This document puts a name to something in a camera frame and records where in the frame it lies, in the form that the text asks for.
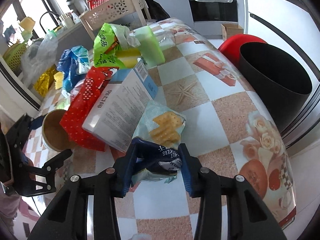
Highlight clear plastic bag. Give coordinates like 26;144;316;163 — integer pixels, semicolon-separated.
21;34;58;87

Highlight gold foil bag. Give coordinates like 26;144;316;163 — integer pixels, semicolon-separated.
33;65;57;97

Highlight cardboard box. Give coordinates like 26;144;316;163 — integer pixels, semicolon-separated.
221;23;244;41

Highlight white refrigerator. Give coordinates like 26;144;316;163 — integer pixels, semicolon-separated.
247;0;319;154

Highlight red plastic basket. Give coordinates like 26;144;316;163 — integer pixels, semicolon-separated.
88;0;109;10

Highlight light green lotion bottle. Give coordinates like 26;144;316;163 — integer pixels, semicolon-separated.
130;25;165;67

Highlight black garment on chair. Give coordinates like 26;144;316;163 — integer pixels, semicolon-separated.
145;0;170;21

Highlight green snack bag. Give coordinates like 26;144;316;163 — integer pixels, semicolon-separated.
93;23;140;69

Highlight beige plastic chair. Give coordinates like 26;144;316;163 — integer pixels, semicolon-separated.
80;0;151;41

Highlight brown paper cup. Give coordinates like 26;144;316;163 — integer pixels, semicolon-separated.
42;109;75;152

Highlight blue plastic bag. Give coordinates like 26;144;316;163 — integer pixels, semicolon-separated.
56;46;91;93

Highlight black faucet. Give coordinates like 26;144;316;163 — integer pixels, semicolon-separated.
39;11;60;34

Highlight yellow sponge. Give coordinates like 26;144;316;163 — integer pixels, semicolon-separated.
116;48;142;68

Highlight red polka dot bag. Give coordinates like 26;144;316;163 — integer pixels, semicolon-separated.
60;67;119;151

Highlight blue cracker snack bag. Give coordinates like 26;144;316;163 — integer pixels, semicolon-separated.
131;100;187;186

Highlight black built-in oven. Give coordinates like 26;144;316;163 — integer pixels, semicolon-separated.
189;0;238;22

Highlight red plastic stool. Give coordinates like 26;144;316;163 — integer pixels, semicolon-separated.
218;34;266;64

